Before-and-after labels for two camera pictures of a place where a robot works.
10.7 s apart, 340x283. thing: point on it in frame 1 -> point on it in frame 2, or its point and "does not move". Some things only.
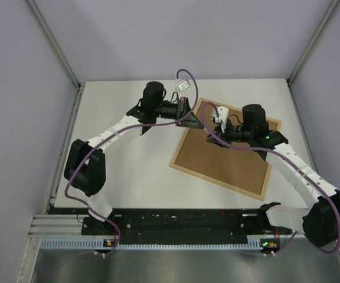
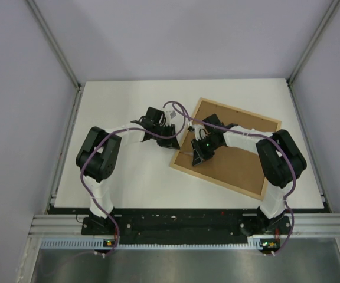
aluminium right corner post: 290,80 does not move
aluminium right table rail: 293,93 does not move
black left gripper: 182,107 -> 169,142
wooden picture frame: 242,170 does not move
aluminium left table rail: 76,106 does not move
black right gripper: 212,139 -> 199,155
